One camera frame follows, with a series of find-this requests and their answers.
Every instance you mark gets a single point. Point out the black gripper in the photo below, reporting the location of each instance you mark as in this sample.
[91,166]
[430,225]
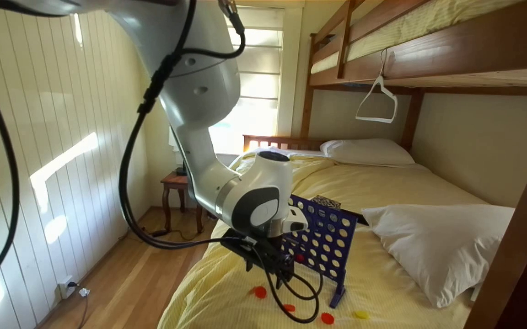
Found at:
[254,249]

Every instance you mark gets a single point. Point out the orange game chip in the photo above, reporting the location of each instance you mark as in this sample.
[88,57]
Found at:
[327,318]
[258,292]
[287,307]

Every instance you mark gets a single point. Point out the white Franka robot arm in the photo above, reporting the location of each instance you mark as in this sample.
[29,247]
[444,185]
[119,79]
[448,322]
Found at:
[201,91]

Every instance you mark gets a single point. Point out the blue gameboard with holes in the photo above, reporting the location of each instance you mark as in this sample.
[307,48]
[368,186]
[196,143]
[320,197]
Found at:
[329,243]

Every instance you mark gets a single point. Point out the yellow game chip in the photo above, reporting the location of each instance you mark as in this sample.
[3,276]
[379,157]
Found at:
[358,314]

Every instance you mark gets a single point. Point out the small wooden side table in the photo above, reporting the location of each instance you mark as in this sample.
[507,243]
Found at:
[174,181]

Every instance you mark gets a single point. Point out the yellow striped bed sheet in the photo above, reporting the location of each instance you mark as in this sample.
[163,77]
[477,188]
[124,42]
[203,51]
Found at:
[397,183]

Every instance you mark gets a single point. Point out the flat white pillow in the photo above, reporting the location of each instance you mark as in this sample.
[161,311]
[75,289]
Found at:
[366,150]

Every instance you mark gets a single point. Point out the large white pillow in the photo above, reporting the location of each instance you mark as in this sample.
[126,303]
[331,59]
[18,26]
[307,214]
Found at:
[439,243]

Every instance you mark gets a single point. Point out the window with white blinds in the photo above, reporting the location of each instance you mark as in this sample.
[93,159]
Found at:
[260,91]

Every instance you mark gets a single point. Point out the white clothes hanger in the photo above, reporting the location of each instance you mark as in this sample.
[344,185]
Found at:
[375,97]

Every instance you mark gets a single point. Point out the upper bunk mattress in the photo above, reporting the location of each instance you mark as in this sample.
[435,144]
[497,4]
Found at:
[410,24]

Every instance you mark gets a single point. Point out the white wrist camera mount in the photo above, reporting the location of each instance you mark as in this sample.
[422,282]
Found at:
[296,219]

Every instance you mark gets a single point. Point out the white wall outlet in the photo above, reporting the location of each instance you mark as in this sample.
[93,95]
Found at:
[64,287]

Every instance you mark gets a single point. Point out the wooden bunk bed frame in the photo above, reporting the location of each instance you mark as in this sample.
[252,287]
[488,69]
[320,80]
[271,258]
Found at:
[457,55]

